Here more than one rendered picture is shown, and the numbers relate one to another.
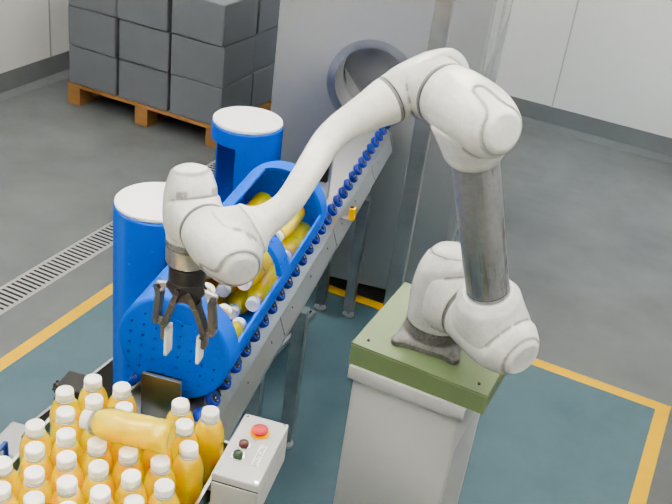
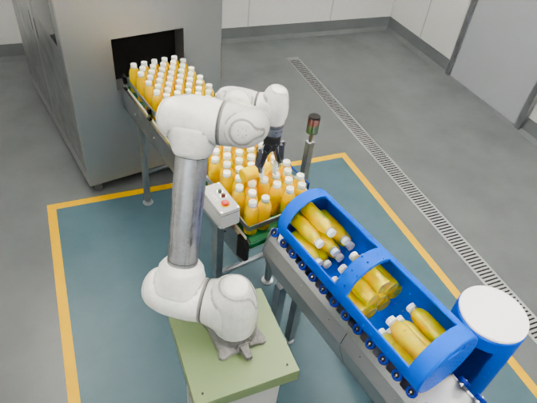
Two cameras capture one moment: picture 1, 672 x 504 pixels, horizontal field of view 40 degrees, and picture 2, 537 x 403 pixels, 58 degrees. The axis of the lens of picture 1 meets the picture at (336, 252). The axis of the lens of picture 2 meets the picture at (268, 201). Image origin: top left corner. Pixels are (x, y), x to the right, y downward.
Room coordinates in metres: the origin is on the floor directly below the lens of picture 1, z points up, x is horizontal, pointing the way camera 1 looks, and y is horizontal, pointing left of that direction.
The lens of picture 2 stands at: (2.72, -0.98, 2.60)
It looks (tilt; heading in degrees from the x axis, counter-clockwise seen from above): 42 degrees down; 131
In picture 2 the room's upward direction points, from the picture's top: 7 degrees clockwise
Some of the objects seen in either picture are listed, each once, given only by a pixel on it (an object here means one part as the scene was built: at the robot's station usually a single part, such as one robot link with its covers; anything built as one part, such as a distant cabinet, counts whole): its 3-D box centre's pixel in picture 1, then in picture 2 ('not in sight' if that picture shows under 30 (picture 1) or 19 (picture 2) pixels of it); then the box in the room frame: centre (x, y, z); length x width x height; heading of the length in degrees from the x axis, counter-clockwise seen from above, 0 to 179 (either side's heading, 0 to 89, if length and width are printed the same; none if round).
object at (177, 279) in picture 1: (186, 282); (271, 141); (1.58, 0.29, 1.40); 0.08 x 0.07 x 0.09; 79
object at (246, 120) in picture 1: (248, 120); not in sight; (3.42, 0.42, 1.03); 0.28 x 0.28 x 0.01
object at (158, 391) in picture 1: (162, 396); not in sight; (1.72, 0.36, 0.99); 0.10 x 0.02 x 0.12; 79
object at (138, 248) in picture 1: (155, 316); (455, 369); (2.62, 0.59, 0.59); 0.28 x 0.28 x 0.88
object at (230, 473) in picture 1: (250, 465); (219, 205); (1.46, 0.12, 1.05); 0.20 x 0.10 x 0.10; 169
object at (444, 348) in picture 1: (435, 324); (236, 332); (2.04, -0.29, 1.09); 0.22 x 0.18 x 0.06; 164
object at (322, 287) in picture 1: (327, 251); not in sight; (3.73, 0.04, 0.31); 0.06 x 0.06 x 0.63; 79
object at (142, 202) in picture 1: (158, 202); (493, 313); (2.62, 0.59, 1.03); 0.28 x 0.28 x 0.01
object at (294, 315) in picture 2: not in sight; (295, 309); (1.80, 0.42, 0.31); 0.06 x 0.06 x 0.63; 79
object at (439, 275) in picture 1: (446, 285); (232, 304); (2.01, -0.29, 1.23); 0.18 x 0.16 x 0.22; 34
